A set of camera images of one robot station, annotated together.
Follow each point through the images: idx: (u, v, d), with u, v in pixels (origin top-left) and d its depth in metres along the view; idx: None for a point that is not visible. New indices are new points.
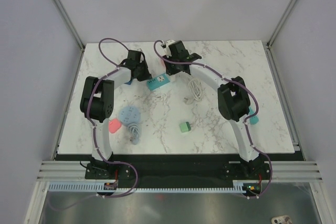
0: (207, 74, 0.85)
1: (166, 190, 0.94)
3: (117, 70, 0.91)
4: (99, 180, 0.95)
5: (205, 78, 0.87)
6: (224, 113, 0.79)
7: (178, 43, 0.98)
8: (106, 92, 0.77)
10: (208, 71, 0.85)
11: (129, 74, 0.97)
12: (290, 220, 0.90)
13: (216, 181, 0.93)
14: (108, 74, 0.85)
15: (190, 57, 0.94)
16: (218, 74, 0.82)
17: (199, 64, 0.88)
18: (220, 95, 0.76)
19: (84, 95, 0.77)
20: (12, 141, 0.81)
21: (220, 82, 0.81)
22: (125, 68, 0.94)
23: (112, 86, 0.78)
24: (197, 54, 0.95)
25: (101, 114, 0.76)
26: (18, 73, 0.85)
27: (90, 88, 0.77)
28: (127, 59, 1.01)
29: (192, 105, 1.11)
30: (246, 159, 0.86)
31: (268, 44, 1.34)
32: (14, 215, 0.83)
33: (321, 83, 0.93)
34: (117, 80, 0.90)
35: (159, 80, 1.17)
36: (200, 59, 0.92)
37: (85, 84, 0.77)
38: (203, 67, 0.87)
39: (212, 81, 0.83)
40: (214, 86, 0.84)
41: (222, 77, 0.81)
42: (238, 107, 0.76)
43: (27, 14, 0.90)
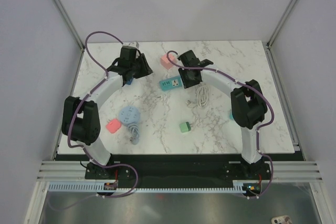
0: (220, 78, 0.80)
1: (166, 190, 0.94)
3: (105, 80, 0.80)
4: (99, 180, 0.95)
5: (217, 83, 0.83)
6: (239, 119, 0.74)
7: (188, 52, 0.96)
8: (88, 116, 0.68)
10: (221, 75, 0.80)
11: (121, 82, 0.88)
12: (290, 220, 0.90)
13: (216, 181, 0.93)
14: (91, 92, 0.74)
15: (202, 63, 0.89)
16: (231, 78, 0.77)
17: (210, 70, 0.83)
18: (234, 99, 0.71)
19: (65, 118, 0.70)
20: (12, 141, 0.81)
21: (233, 86, 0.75)
22: (114, 77, 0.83)
23: (93, 109, 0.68)
24: (208, 61, 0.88)
25: (85, 137, 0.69)
26: (18, 73, 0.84)
27: (70, 112, 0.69)
28: (120, 59, 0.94)
29: (195, 109, 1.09)
30: (249, 161, 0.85)
31: (268, 44, 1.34)
32: (14, 215, 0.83)
33: (321, 83, 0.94)
34: (105, 93, 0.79)
35: (174, 84, 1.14)
36: (212, 64, 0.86)
37: (64, 107, 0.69)
38: (215, 73, 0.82)
39: (226, 85, 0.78)
40: (227, 89, 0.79)
41: (235, 81, 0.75)
42: (253, 113, 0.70)
43: (27, 14, 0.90)
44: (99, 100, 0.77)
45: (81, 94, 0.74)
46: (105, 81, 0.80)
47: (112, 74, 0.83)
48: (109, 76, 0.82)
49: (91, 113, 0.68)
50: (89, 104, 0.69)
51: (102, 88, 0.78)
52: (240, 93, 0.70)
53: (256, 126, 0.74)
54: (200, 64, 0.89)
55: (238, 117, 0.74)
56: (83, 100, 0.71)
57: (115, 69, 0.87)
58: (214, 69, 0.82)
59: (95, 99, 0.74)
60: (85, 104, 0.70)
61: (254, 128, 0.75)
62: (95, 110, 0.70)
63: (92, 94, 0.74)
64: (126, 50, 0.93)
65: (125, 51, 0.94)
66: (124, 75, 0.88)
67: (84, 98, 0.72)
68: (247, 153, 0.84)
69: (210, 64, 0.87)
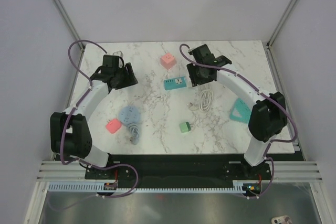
0: (240, 85, 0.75)
1: (166, 190, 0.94)
3: (90, 90, 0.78)
4: (99, 180, 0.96)
5: (234, 88, 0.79)
6: (255, 130, 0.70)
7: (202, 46, 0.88)
8: (80, 130, 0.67)
10: (241, 81, 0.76)
11: (106, 89, 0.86)
12: (290, 220, 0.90)
13: (216, 181, 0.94)
14: (76, 105, 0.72)
15: (219, 61, 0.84)
16: (254, 88, 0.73)
17: (229, 72, 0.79)
18: (255, 112, 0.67)
19: (54, 136, 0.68)
20: (12, 141, 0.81)
21: (256, 97, 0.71)
22: (100, 85, 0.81)
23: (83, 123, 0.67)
24: (226, 59, 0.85)
25: (77, 152, 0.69)
26: (18, 73, 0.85)
27: (58, 128, 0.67)
28: (103, 66, 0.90)
29: (196, 110, 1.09)
30: (251, 163, 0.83)
31: (268, 44, 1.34)
32: (14, 215, 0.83)
33: (321, 83, 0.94)
34: (92, 103, 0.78)
35: (177, 83, 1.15)
36: (231, 65, 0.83)
37: (51, 125, 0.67)
38: (234, 76, 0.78)
39: (245, 94, 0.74)
40: (244, 97, 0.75)
41: (259, 92, 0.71)
42: (272, 128, 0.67)
43: (27, 14, 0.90)
44: (87, 112, 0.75)
45: (67, 109, 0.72)
46: (90, 90, 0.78)
47: (95, 81, 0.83)
48: (93, 85, 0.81)
49: (82, 126, 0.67)
50: (77, 117, 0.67)
51: (88, 99, 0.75)
52: (264, 107, 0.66)
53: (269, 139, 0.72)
54: (217, 62, 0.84)
55: (255, 129, 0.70)
56: (70, 114, 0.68)
57: (98, 76, 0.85)
58: (234, 72, 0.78)
59: (82, 112, 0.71)
60: (73, 119, 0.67)
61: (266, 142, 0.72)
62: (84, 123, 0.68)
63: (78, 107, 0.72)
64: (108, 57, 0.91)
65: (107, 59, 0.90)
66: (109, 81, 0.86)
67: (71, 112, 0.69)
68: (250, 155, 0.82)
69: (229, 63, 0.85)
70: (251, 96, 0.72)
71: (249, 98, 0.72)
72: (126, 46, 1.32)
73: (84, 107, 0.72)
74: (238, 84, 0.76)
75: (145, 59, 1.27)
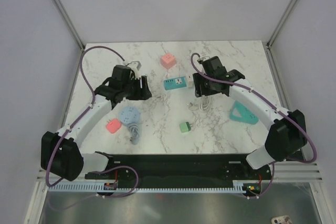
0: (256, 102, 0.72)
1: (166, 190, 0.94)
3: (90, 108, 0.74)
4: (99, 180, 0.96)
5: (249, 104, 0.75)
6: (272, 150, 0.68)
7: (213, 60, 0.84)
8: (68, 156, 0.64)
10: (257, 98, 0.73)
11: (109, 107, 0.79)
12: (290, 220, 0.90)
13: (216, 181, 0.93)
14: (71, 126, 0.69)
15: (231, 76, 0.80)
16: (271, 105, 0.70)
17: (243, 88, 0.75)
18: (274, 131, 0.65)
19: (44, 157, 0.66)
20: (12, 141, 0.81)
21: (274, 115, 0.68)
22: (101, 104, 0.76)
23: (73, 149, 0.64)
24: (239, 74, 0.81)
25: (64, 174, 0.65)
26: (17, 73, 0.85)
27: (49, 149, 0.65)
28: (112, 78, 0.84)
29: (196, 110, 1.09)
30: (253, 166, 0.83)
31: (268, 44, 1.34)
32: (14, 215, 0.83)
33: (321, 83, 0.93)
34: (89, 124, 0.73)
35: (177, 83, 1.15)
36: (244, 80, 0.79)
37: (42, 144, 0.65)
38: (249, 92, 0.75)
39: (261, 112, 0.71)
40: (260, 115, 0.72)
41: (276, 109, 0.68)
42: (291, 148, 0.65)
43: (27, 14, 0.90)
44: (83, 134, 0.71)
45: (62, 128, 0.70)
46: (90, 108, 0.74)
47: (99, 97, 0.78)
48: (95, 102, 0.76)
49: (72, 152, 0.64)
50: (68, 142, 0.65)
51: (85, 120, 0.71)
52: (283, 126, 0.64)
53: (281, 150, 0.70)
54: (229, 77, 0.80)
55: (272, 148, 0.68)
56: (62, 137, 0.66)
57: (105, 89, 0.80)
58: (249, 87, 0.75)
59: (75, 135, 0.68)
60: (64, 141, 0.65)
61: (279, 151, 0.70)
62: (75, 149, 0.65)
63: (72, 128, 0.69)
64: (118, 70, 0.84)
65: (116, 71, 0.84)
66: (114, 96, 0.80)
67: (63, 134, 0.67)
68: (254, 156, 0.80)
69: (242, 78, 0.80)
70: (269, 115, 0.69)
71: (266, 117, 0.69)
72: (126, 46, 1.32)
73: (78, 129, 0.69)
74: (253, 101, 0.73)
75: (145, 59, 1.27)
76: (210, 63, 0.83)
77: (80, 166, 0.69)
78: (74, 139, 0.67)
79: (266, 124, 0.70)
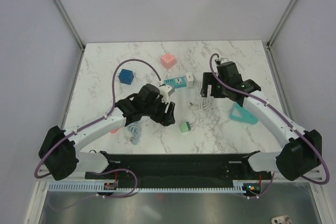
0: (271, 117, 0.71)
1: (166, 189, 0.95)
3: (103, 118, 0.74)
4: (99, 180, 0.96)
5: (263, 118, 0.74)
6: (285, 168, 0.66)
7: (231, 67, 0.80)
8: (63, 157, 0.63)
10: (272, 113, 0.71)
11: (122, 122, 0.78)
12: (290, 220, 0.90)
13: (216, 181, 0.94)
14: (79, 129, 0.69)
15: (248, 87, 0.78)
16: (287, 123, 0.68)
17: (259, 100, 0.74)
18: (289, 150, 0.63)
19: (42, 147, 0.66)
20: (12, 141, 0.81)
21: (290, 134, 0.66)
22: (116, 117, 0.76)
23: (70, 153, 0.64)
24: (254, 85, 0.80)
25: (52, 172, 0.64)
26: (17, 72, 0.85)
27: (49, 142, 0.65)
28: (137, 95, 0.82)
29: (196, 111, 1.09)
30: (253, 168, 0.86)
31: (268, 44, 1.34)
32: (14, 215, 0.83)
33: (322, 83, 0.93)
34: (97, 132, 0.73)
35: (177, 82, 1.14)
36: (259, 92, 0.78)
37: (46, 135, 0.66)
38: (264, 105, 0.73)
39: (276, 127, 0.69)
40: (273, 130, 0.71)
41: (293, 128, 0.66)
42: (304, 169, 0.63)
43: (27, 14, 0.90)
44: (87, 139, 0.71)
45: (69, 128, 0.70)
46: (104, 117, 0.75)
47: (117, 110, 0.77)
48: (111, 114, 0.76)
49: (67, 156, 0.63)
50: (69, 145, 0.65)
51: (94, 129, 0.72)
52: (298, 146, 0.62)
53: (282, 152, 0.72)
54: (245, 87, 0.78)
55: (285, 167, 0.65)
56: (65, 137, 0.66)
57: (127, 105, 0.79)
58: (264, 101, 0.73)
59: (77, 140, 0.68)
60: (65, 142, 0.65)
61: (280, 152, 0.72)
62: (72, 154, 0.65)
63: (79, 132, 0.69)
64: (146, 91, 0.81)
65: (144, 91, 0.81)
66: (132, 115, 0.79)
67: (69, 134, 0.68)
68: (256, 157, 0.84)
69: (257, 90, 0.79)
70: (284, 132, 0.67)
71: (282, 134, 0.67)
72: (126, 46, 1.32)
73: (83, 136, 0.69)
74: (268, 116, 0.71)
75: (145, 59, 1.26)
76: (228, 70, 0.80)
77: (70, 170, 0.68)
78: (75, 143, 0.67)
79: (281, 141, 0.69)
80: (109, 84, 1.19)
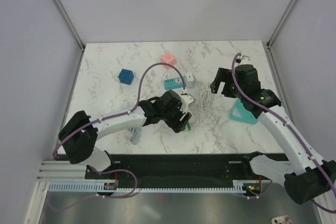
0: (289, 139, 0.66)
1: (167, 189, 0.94)
3: (126, 113, 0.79)
4: (99, 180, 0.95)
5: (279, 137, 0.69)
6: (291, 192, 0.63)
7: (252, 73, 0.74)
8: (83, 142, 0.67)
10: (290, 135, 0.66)
11: (142, 121, 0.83)
12: (290, 220, 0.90)
13: (216, 181, 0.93)
14: (103, 117, 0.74)
15: (267, 100, 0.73)
16: (305, 149, 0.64)
17: (279, 119, 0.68)
18: (302, 181, 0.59)
19: (65, 128, 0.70)
20: (12, 141, 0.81)
21: (306, 162, 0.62)
22: (138, 114, 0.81)
23: (91, 138, 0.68)
24: (275, 98, 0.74)
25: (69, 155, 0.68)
26: (18, 72, 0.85)
27: (73, 125, 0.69)
28: (159, 99, 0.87)
29: (196, 111, 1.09)
30: (253, 170, 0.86)
31: (268, 44, 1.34)
32: (14, 215, 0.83)
33: (322, 83, 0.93)
34: (118, 126, 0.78)
35: (177, 82, 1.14)
36: (279, 107, 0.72)
37: (73, 116, 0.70)
38: (283, 125, 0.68)
39: (292, 151, 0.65)
40: (288, 152, 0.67)
41: (311, 157, 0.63)
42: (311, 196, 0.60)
43: (27, 14, 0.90)
44: (108, 130, 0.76)
45: (93, 116, 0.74)
46: (126, 113, 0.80)
47: (139, 109, 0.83)
48: (134, 111, 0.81)
49: (89, 140, 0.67)
50: (91, 131, 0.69)
51: (116, 121, 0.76)
52: (315, 179, 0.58)
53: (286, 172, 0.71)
54: (264, 99, 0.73)
55: (292, 192, 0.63)
56: (90, 123, 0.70)
57: (147, 107, 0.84)
58: (284, 120, 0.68)
59: (101, 128, 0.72)
60: (88, 129, 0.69)
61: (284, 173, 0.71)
62: (92, 139, 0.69)
63: (103, 120, 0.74)
64: (168, 96, 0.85)
65: (167, 96, 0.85)
66: (149, 116, 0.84)
67: (93, 120, 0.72)
68: (259, 158, 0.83)
69: (277, 105, 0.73)
70: (301, 160, 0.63)
71: (297, 161, 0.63)
72: (126, 46, 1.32)
73: (106, 125, 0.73)
74: (286, 138, 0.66)
75: (145, 59, 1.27)
76: (248, 75, 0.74)
77: (85, 157, 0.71)
78: (98, 130, 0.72)
79: (294, 167, 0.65)
80: (109, 84, 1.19)
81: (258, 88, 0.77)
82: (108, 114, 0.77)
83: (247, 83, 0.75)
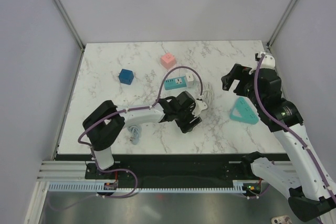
0: (306, 164, 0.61)
1: (167, 190, 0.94)
3: (148, 108, 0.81)
4: (99, 180, 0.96)
5: (294, 160, 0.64)
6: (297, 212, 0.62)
7: (275, 82, 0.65)
8: (110, 130, 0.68)
10: (308, 158, 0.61)
11: (159, 117, 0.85)
12: (290, 220, 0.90)
13: (216, 181, 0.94)
14: (129, 109, 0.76)
15: (287, 116, 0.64)
16: (322, 177, 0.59)
17: (300, 140, 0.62)
18: (313, 209, 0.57)
19: (92, 116, 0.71)
20: (12, 142, 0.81)
21: (321, 191, 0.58)
22: (158, 110, 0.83)
23: (118, 127, 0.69)
24: (296, 114, 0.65)
25: (94, 142, 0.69)
26: (18, 72, 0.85)
27: (101, 113, 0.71)
28: (175, 98, 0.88)
29: None
30: (254, 170, 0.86)
31: (268, 44, 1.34)
32: (14, 215, 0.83)
33: (322, 83, 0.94)
34: (140, 118, 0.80)
35: (177, 83, 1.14)
36: (300, 126, 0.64)
37: (101, 105, 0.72)
38: (303, 148, 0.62)
39: (307, 176, 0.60)
40: (301, 174, 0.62)
41: (327, 186, 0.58)
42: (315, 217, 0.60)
43: (27, 14, 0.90)
44: (130, 120, 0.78)
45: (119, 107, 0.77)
46: (148, 107, 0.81)
47: (159, 106, 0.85)
48: (155, 107, 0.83)
49: (116, 129, 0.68)
50: (118, 119, 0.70)
51: (139, 113, 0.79)
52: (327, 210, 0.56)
53: (289, 184, 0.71)
54: (285, 115, 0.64)
55: (299, 212, 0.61)
56: (116, 112, 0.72)
57: (165, 105, 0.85)
58: (305, 144, 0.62)
59: (127, 118, 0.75)
60: (115, 118, 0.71)
61: (286, 185, 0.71)
62: (119, 128, 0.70)
63: (128, 111, 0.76)
64: (184, 96, 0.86)
65: (183, 96, 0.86)
66: (167, 114, 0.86)
67: (120, 110, 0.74)
68: (261, 161, 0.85)
69: (297, 123, 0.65)
70: (316, 188, 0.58)
71: (312, 188, 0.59)
72: (126, 46, 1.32)
73: (130, 116, 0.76)
74: (303, 162, 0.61)
75: (145, 59, 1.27)
76: (270, 85, 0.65)
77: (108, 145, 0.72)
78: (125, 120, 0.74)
79: (306, 192, 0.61)
80: (109, 84, 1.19)
81: (278, 99, 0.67)
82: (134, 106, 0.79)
83: (268, 93, 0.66)
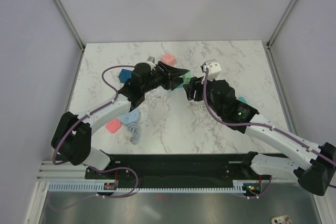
0: (283, 142, 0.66)
1: (166, 190, 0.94)
3: (111, 103, 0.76)
4: (98, 180, 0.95)
5: (273, 144, 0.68)
6: (308, 189, 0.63)
7: (231, 93, 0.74)
8: (79, 139, 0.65)
10: (281, 136, 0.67)
11: (127, 106, 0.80)
12: (290, 220, 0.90)
13: (215, 181, 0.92)
14: (91, 112, 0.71)
15: (245, 114, 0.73)
16: (300, 144, 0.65)
17: (264, 126, 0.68)
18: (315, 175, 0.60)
19: (56, 134, 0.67)
20: (12, 141, 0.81)
21: (307, 156, 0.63)
22: (123, 101, 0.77)
23: (86, 134, 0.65)
24: (251, 108, 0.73)
25: (69, 157, 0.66)
26: (18, 73, 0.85)
27: (63, 126, 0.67)
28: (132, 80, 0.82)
29: (196, 113, 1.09)
30: (254, 168, 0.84)
31: (268, 44, 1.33)
32: (14, 215, 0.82)
33: (321, 83, 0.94)
34: (108, 116, 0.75)
35: None
36: (258, 115, 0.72)
37: (60, 120, 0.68)
38: (270, 130, 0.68)
39: (291, 150, 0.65)
40: (287, 151, 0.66)
41: (309, 148, 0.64)
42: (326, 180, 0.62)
43: (28, 14, 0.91)
44: (100, 123, 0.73)
45: (81, 113, 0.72)
46: (111, 103, 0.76)
47: (121, 96, 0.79)
48: (117, 98, 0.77)
49: (84, 137, 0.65)
50: (84, 126, 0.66)
51: (105, 111, 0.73)
52: (323, 168, 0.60)
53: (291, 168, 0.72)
54: (243, 115, 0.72)
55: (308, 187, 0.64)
56: (79, 120, 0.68)
57: (127, 92, 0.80)
58: (270, 126, 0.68)
59: (92, 121, 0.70)
60: (80, 126, 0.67)
61: (290, 168, 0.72)
62: (88, 135, 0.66)
63: (91, 115, 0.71)
64: (137, 75, 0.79)
65: (136, 76, 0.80)
66: (134, 100, 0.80)
67: (82, 118, 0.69)
68: (259, 158, 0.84)
69: (255, 114, 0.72)
70: (302, 156, 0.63)
71: (300, 158, 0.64)
72: (126, 46, 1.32)
73: (95, 118, 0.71)
74: (280, 141, 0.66)
75: (145, 59, 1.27)
76: (229, 96, 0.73)
77: (85, 155, 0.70)
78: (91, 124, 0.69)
79: (298, 163, 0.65)
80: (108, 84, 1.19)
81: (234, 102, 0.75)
82: (95, 107, 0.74)
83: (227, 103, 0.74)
